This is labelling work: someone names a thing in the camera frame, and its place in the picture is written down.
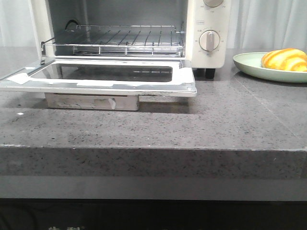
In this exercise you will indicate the glass oven door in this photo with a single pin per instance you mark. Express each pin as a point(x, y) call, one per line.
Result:
point(104, 77)

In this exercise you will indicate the orange yellow croissant bread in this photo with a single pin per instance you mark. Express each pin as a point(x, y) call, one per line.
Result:
point(289, 59)

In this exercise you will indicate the white Toshiba toaster oven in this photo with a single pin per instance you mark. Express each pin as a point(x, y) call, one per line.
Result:
point(191, 16)

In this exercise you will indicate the lower timer knob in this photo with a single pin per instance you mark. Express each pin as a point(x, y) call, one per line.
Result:
point(209, 40)

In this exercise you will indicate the light green plate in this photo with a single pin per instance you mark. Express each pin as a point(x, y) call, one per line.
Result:
point(250, 64)

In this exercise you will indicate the upper temperature knob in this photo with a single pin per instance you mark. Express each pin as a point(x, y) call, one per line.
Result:
point(213, 3)

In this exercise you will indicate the white curtain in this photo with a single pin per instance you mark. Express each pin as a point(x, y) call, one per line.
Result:
point(253, 24)

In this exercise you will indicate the white oven door handle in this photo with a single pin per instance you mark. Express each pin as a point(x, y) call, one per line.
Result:
point(93, 102)

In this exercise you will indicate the metal wire oven rack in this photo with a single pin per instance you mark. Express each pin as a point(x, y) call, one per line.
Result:
point(136, 41)

